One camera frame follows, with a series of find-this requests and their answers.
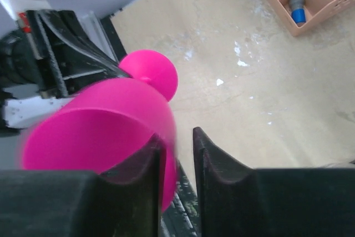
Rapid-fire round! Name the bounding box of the magenta plastic wine glass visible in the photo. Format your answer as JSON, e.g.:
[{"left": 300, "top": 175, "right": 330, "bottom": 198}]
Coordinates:
[{"left": 21, "top": 50, "right": 178, "bottom": 209}]

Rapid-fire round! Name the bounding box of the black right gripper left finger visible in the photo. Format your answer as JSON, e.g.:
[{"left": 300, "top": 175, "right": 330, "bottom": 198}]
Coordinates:
[{"left": 1, "top": 137, "right": 161, "bottom": 237}]

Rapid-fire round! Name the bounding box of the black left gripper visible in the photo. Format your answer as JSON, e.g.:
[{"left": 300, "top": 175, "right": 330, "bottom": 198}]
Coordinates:
[{"left": 24, "top": 9, "right": 130, "bottom": 98}]

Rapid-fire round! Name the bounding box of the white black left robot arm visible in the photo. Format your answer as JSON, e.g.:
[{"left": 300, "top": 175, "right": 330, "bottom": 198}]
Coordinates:
[{"left": 1, "top": 0, "right": 128, "bottom": 137}]

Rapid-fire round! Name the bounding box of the blue grey cap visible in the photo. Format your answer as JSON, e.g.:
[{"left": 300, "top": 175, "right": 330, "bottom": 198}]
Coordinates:
[{"left": 288, "top": 0, "right": 306, "bottom": 24}]

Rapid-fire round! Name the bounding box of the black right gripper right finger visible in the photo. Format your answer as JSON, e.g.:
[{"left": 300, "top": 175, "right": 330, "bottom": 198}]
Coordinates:
[{"left": 192, "top": 127, "right": 354, "bottom": 236}]

